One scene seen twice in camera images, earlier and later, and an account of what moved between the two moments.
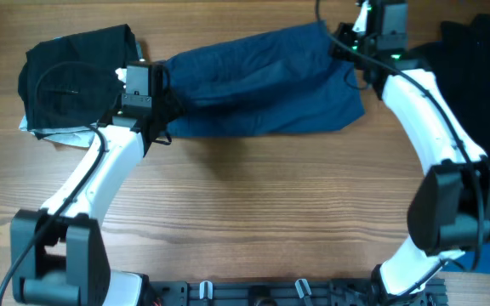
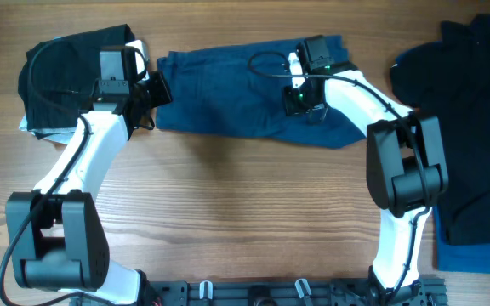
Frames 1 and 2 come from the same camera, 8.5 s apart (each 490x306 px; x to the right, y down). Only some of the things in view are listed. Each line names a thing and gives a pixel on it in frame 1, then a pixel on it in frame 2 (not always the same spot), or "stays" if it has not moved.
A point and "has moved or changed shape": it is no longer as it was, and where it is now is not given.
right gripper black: x=337 y=50 -> x=293 y=108
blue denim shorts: x=281 y=79 has moved or changed shape
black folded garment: x=73 y=82 stays
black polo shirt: x=475 y=59 stays
